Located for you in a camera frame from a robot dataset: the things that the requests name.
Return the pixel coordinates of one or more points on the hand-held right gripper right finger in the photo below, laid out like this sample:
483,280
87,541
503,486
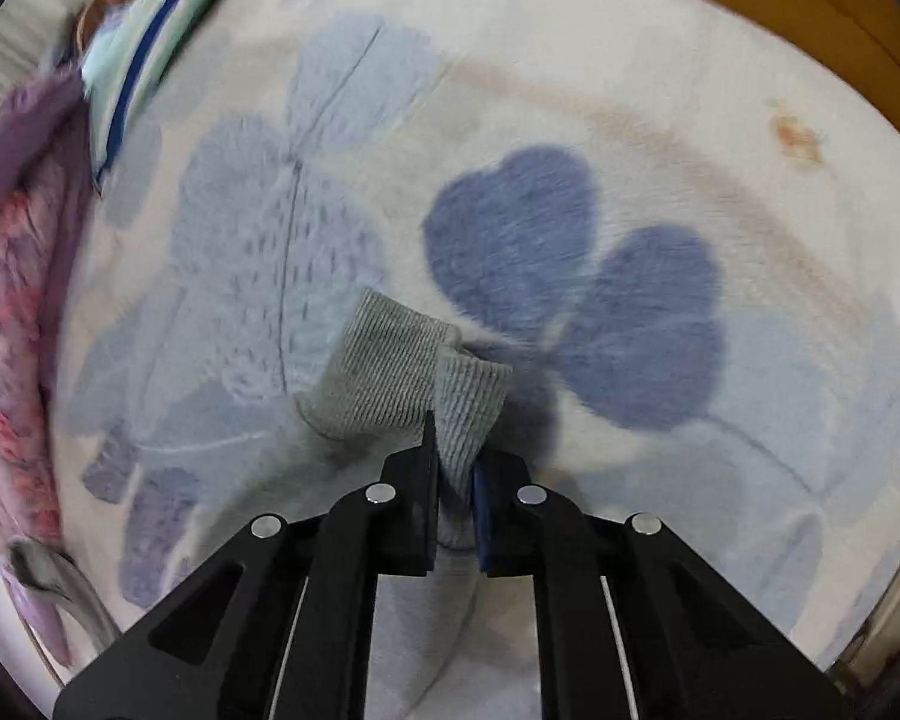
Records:
484,517

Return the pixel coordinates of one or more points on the teal striped pillow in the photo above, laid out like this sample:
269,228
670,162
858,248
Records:
142,37

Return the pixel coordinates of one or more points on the purple pink fuzzy blanket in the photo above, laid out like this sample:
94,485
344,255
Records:
15,277

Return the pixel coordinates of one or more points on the grey cloth strip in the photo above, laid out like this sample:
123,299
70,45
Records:
45,570

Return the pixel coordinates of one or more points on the floral print bed blanket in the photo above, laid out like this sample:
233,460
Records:
645,127

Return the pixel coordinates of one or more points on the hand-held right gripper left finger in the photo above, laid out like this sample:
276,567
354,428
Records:
412,510

